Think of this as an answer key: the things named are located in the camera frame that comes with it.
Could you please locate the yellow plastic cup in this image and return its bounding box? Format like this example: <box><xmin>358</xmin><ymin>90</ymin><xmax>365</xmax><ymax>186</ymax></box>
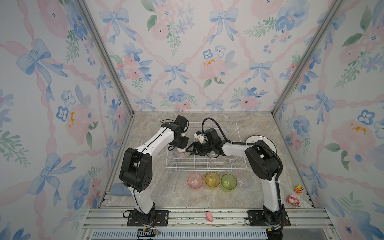
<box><xmin>205</xmin><ymin>172</ymin><xmax>221</xmax><ymax>188</ymax></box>

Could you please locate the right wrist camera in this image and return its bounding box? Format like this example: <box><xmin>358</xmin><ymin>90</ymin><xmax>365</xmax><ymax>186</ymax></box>
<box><xmin>194</xmin><ymin>131</ymin><xmax>207</xmax><ymax>144</ymax></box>

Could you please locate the green plastic cup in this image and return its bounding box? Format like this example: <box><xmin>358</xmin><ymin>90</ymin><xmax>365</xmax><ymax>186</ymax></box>
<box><xmin>221</xmin><ymin>174</ymin><xmax>238</xmax><ymax>191</ymax></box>

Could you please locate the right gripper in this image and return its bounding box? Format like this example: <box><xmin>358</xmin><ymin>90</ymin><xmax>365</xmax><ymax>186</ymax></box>
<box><xmin>184</xmin><ymin>143</ymin><xmax>214</xmax><ymax>157</ymax></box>

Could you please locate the pink plush toy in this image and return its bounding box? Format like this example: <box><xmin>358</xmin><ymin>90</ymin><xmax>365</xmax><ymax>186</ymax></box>
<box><xmin>286</xmin><ymin>195</ymin><xmax>301</xmax><ymax>207</ymax></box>

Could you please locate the striped ceramic bowl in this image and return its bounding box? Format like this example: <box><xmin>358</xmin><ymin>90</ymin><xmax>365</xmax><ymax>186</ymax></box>
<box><xmin>173</xmin><ymin>148</ymin><xmax>191</xmax><ymax>159</ymax></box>

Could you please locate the pink plastic cup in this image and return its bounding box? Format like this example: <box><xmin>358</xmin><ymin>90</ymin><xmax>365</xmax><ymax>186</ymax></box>
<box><xmin>187</xmin><ymin>173</ymin><xmax>204</xmax><ymax>189</ymax></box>

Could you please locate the black corrugated cable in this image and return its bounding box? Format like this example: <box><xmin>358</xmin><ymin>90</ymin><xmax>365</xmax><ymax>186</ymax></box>
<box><xmin>201</xmin><ymin>117</ymin><xmax>284</xmax><ymax>232</ymax></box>

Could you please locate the clear glass cup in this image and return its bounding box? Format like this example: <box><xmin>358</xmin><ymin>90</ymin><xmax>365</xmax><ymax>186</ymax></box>
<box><xmin>237</xmin><ymin>174</ymin><xmax>253</xmax><ymax>189</ymax></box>

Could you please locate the white wire dish rack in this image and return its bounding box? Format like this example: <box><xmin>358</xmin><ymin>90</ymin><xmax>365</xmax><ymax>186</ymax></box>
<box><xmin>166</xmin><ymin>121</ymin><xmax>247</xmax><ymax>172</ymax></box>

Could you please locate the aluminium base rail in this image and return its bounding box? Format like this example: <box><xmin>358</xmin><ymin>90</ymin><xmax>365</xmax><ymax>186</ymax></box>
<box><xmin>78</xmin><ymin>207</ymin><xmax>340</xmax><ymax>240</ymax></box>

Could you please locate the green orange toy car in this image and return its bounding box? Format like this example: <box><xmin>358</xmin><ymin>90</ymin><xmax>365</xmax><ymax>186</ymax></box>
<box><xmin>294</xmin><ymin>185</ymin><xmax>304</xmax><ymax>195</ymax></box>

